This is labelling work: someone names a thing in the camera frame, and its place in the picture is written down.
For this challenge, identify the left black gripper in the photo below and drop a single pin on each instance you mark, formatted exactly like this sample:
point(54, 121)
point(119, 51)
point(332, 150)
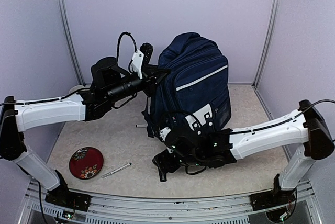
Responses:
point(150, 73)

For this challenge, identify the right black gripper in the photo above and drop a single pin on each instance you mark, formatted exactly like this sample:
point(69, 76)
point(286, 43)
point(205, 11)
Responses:
point(163, 161)

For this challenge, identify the black and blue stamp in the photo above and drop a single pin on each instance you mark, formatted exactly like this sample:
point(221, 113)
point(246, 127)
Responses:
point(162, 176)

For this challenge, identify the navy blue student backpack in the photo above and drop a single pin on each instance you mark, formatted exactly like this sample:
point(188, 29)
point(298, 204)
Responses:
point(197, 84)

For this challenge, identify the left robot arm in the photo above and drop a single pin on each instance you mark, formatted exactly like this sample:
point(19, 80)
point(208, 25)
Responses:
point(110, 84)

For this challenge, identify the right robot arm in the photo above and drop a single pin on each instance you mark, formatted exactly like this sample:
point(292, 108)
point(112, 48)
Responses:
point(191, 140)

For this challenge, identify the clear plastic syringe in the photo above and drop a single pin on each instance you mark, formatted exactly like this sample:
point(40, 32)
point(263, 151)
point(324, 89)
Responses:
point(116, 170)

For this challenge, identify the white marker with red cap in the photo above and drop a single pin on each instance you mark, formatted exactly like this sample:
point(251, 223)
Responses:
point(141, 125)

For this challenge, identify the red floral plate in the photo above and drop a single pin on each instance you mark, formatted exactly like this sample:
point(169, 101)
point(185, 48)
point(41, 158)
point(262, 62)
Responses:
point(86, 163)

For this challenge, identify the white patterned ceramic cup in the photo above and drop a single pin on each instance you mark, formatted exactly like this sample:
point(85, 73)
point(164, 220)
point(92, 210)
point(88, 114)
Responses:
point(75, 88)

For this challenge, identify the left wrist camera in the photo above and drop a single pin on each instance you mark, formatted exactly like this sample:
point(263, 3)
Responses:
point(140, 57)

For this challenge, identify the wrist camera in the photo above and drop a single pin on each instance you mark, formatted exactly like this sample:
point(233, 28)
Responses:
point(166, 124)
point(140, 57)

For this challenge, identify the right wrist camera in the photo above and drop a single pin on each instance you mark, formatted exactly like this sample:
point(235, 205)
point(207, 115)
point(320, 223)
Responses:
point(166, 124)

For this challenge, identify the front aluminium rail base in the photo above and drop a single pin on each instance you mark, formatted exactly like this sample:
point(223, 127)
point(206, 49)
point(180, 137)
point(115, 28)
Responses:
point(118, 209)

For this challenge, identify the left aluminium frame post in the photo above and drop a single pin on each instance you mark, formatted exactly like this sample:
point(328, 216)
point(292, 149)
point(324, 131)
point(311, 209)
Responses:
point(69, 42)

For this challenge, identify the aluminium frame post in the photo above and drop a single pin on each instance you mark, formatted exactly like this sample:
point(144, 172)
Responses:
point(267, 43)
point(69, 42)

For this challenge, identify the right aluminium frame post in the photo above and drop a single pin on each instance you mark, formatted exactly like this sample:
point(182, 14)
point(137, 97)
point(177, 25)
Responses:
point(267, 43)

